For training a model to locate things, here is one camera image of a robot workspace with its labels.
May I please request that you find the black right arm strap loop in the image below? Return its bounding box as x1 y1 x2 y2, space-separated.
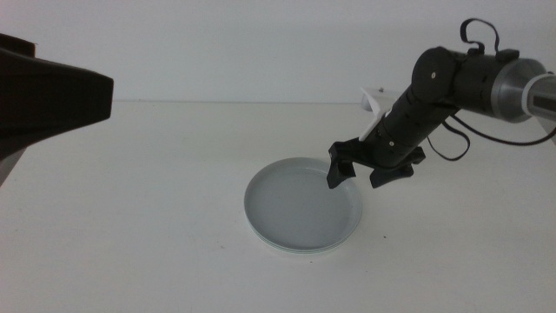
459 17 500 56

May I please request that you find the grey shallow bowl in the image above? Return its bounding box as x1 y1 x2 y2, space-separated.
243 156 363 252

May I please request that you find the black right camera cable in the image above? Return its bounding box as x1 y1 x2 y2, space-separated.
427 113 556 162

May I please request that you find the white shallow bowl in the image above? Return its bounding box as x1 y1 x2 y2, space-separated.
249 225 360 256

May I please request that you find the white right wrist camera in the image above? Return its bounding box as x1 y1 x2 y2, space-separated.
359 86 399 143

